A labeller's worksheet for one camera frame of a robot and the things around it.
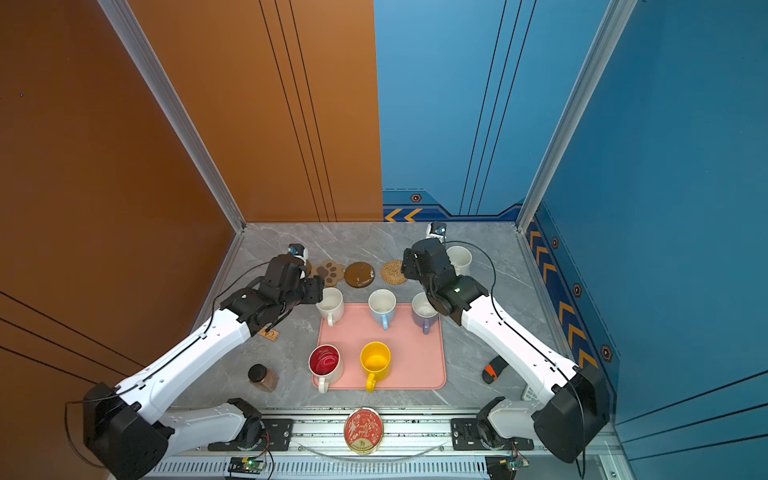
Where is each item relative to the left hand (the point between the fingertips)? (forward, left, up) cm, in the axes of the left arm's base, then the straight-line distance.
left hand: (316, 279), depth 80 cm
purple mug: (-1, -31, -18) cm, 36 cm away
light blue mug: (0, -18, -14) cm, 23 cm away
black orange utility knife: (-17, -49, -18) cm, 55 cm away
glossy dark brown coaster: (+16, -9, -20) cm, 27 cm away
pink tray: (-15, -29, -19) cm, 37 cm away
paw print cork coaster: (+15, +1, -19) cm, 24 cm away
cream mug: (-4, -3, -9) cm, 10 cm away
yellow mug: (-15, -16, -18) cm, 29 cm away
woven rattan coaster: (+16, -20, -19) cm, 32 cm away
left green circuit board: (-40, +14, -21) cm, 47 cm away
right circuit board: (-39, -48, -21) cm, 65 cm away
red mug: (-17, -2, -18) cm, 25 cm away
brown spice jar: (-23, +11, -11) cm, 28 cm away
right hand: (+4, -26, +6) cm, 27 cm away
